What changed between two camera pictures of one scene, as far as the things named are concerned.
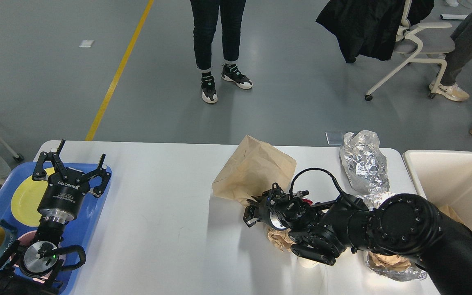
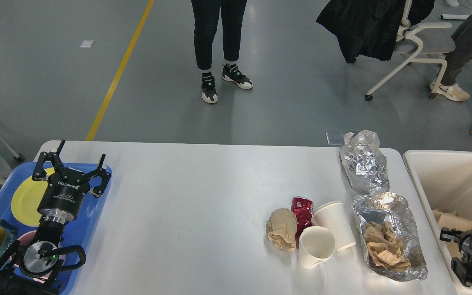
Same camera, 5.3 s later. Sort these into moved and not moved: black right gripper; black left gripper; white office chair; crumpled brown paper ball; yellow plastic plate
Moved: black right gripper
Not moved: yellow plastic plate; black left gripper; crumpled brown paper ball; white office chair
